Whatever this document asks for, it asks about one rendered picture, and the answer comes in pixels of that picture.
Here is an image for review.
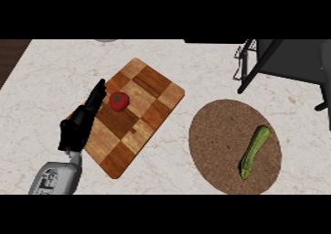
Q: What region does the green zucchini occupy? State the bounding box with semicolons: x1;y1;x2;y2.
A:
239;124;273;181

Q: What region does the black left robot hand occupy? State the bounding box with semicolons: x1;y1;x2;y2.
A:
56;78;107;154

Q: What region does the brown oval placemat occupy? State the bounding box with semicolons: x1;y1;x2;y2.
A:
187;99;283;196

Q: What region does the checkered wooden cutting board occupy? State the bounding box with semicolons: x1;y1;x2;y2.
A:
66;57;186;180

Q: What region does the red tomato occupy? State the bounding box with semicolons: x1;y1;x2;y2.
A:
107;91;131;112

